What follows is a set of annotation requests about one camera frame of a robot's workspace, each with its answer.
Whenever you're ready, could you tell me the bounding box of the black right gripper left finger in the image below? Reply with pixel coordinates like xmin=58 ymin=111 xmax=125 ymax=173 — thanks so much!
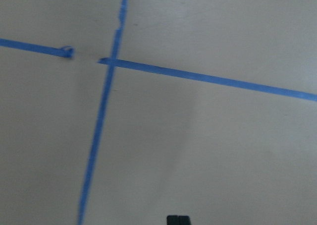
xmin=166 ymin=215 xmax=178 ymax=225

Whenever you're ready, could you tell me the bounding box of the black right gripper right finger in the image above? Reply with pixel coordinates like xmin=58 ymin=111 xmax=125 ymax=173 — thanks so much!
xmin=178 ymin=216 xmax=191 ymax=225

